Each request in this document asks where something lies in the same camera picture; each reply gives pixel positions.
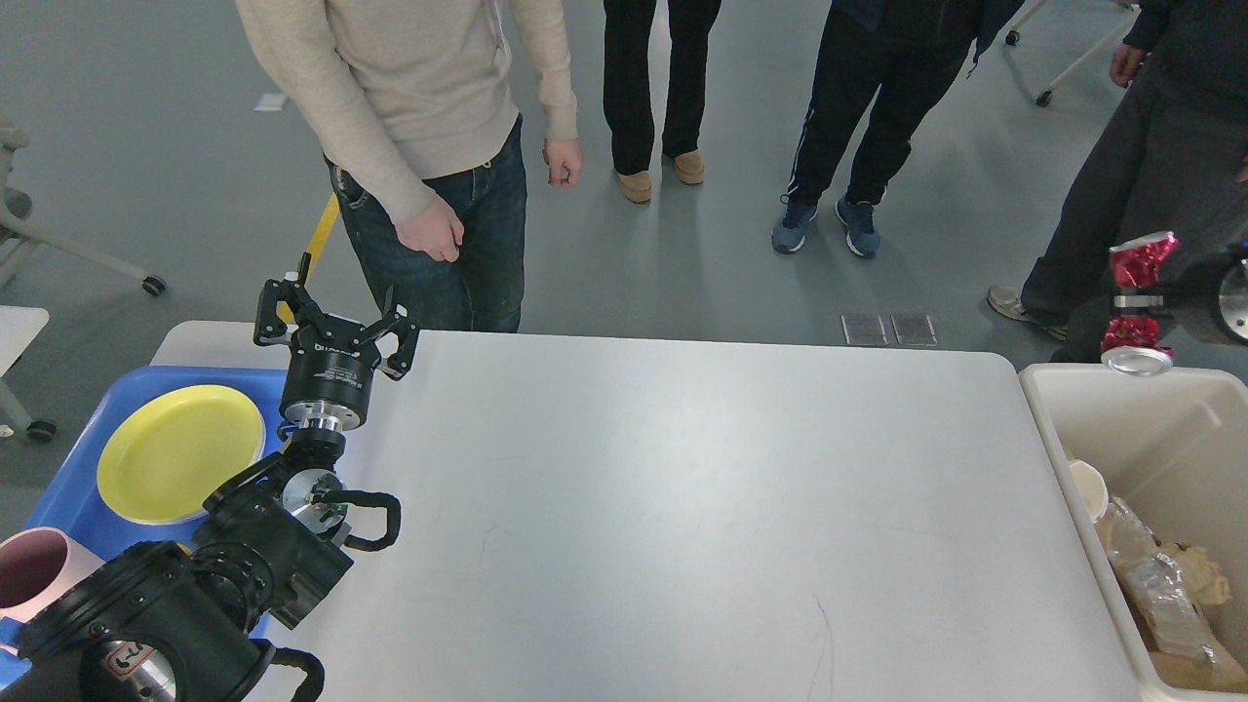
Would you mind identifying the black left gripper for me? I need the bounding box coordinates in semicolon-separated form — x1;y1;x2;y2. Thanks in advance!
253;254;421;432

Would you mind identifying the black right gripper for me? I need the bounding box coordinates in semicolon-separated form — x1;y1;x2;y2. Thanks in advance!
1111;244;1247;346

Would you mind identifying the crushed red soda can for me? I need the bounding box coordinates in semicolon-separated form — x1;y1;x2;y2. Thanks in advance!
1101;231;1181;377

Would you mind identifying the white paper cup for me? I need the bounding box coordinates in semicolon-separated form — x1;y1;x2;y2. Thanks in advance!
1067;458;1111;523

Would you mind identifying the yellow plastic plate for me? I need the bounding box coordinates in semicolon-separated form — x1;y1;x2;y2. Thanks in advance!
97;385;266;526

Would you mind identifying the silver foil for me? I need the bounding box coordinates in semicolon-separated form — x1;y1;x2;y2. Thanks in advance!
1098;496;1228;682

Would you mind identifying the brown paper ball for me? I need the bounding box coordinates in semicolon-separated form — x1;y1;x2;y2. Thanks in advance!
1159;542;1233;605

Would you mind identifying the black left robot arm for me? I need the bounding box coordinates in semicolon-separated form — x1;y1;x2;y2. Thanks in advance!
2;254;419;701

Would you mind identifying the person in dark grey clothes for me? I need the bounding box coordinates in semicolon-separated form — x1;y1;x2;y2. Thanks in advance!
987;1;1247;363

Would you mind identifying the white plastic bin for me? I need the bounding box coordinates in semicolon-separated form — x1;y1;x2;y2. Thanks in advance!
1018;363;1247;701

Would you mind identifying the person in beige sweater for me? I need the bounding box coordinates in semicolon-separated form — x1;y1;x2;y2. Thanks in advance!
236;1;527;334

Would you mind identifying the white office chair right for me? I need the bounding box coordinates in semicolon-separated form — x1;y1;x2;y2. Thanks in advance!
1002;1;1141;107

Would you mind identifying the white side table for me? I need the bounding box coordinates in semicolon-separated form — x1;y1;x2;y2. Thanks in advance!
0;305;57;443

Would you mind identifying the person in striped track pants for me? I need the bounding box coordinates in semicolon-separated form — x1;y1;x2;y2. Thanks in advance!
770;1;1021;259

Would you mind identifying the person with tan shoes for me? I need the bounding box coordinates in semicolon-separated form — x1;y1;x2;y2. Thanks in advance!
602;0;725;206

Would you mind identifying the pink ribbed mug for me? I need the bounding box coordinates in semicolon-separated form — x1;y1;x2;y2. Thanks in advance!
1;526;105;625

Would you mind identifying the brown paper in bin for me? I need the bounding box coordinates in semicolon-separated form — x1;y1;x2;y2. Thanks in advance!
1143;630;1247;693

